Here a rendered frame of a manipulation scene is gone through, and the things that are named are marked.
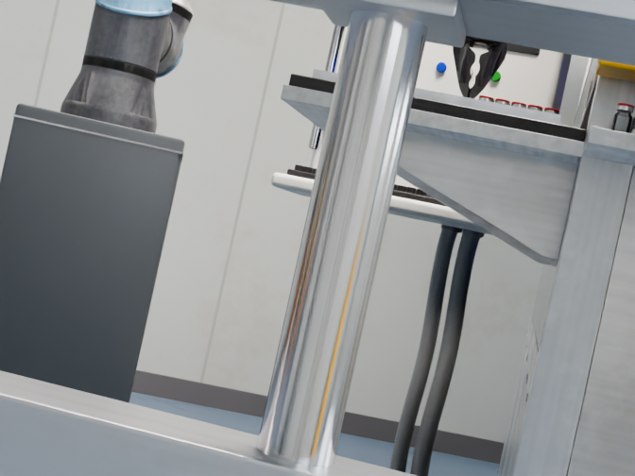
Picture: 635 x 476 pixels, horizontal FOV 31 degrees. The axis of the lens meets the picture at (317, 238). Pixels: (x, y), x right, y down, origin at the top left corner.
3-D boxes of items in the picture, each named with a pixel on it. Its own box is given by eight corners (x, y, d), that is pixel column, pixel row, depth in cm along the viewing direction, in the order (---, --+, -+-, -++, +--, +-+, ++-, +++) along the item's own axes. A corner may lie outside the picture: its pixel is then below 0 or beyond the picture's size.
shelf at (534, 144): (607, 207, 213) (609, 196, 213) (644, 169, 145) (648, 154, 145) (356, 156, 222) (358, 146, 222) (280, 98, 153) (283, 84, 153)
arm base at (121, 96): (54, 111, 173) (68, 47, 173) (63, 120, 188) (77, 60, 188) (153, 134, 175) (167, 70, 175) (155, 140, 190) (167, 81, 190)
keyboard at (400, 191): (486, 218, 238) (489, 206, 238) (476, 212, 225) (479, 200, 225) (305, 181, 250) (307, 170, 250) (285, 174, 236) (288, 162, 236)
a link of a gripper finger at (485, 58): (466, 95, 190) (478, 41, 190) (468, 101, 196) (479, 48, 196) (485, 99, 189) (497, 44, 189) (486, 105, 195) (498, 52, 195)
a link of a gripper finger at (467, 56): (447, 92, 190) (459, 38, 190) (450, 98, 196) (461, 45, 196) (466, 95, 190) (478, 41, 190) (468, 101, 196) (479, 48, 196)
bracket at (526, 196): (557, 259, 157) (577, 166, 157) (557, 259, 154) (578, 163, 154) (317, 209, 164) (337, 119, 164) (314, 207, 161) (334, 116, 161)
